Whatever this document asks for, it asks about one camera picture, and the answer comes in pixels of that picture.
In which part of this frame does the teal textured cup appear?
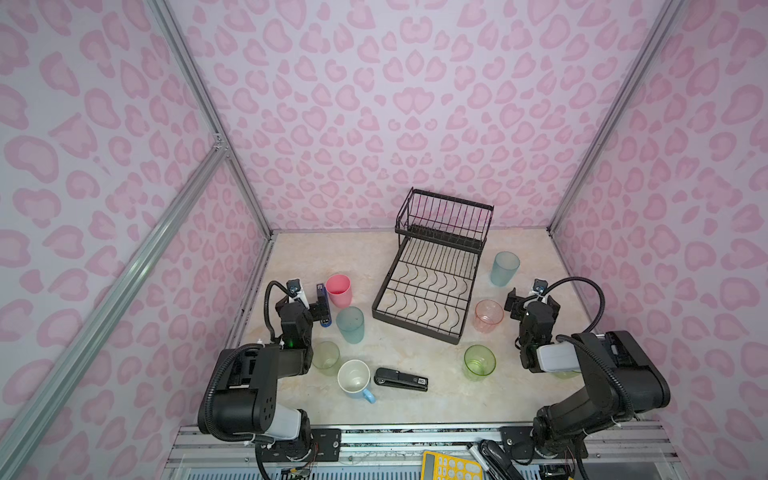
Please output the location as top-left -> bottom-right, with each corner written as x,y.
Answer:
336,306 -> 365,344
490,251 -> 521,287

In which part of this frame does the green cup far right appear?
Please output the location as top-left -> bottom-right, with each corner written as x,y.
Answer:
552,371 -> 581,380

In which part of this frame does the green cup front right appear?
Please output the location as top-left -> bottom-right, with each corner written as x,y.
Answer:
463,344 -> 497,381

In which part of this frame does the black wire dish rack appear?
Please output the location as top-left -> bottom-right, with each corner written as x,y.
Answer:
372,188 -> 494,345

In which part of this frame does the yellow calculator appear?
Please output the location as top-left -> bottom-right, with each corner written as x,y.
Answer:
420,451 -> 484,480

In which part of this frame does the green cup front left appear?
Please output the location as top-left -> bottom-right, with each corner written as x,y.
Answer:
312,341 -> 341,377

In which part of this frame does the opaque pink plastic cup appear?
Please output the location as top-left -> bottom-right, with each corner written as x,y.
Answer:
325,273 -> 353,309

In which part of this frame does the black tool front rail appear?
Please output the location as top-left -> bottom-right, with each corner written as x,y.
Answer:
479,440 -> 521,480

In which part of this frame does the blue black marker tool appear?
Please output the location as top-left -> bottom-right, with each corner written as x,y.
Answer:
315,283 -> 332,328

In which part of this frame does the white mug blue handle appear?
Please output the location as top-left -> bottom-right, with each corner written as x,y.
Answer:
337,359 -> 376,404

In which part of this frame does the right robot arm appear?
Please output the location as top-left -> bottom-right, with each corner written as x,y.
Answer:
504,289 -> 671,458

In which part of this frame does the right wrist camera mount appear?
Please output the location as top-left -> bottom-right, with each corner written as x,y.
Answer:
530,278 -> 549,298

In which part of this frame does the green cup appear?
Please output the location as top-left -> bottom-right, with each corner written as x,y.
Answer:
463,344 -> 497,381
312,341 -> 341,377
552,371 -> 581,380

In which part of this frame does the black stapler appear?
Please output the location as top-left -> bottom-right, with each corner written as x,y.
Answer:
374,367 -> 429,392

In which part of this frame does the clear pink plastic cup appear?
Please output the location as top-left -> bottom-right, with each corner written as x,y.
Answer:
473,299 -> 505,333

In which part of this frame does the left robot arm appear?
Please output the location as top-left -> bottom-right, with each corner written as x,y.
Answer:
197,295 -> 331,461

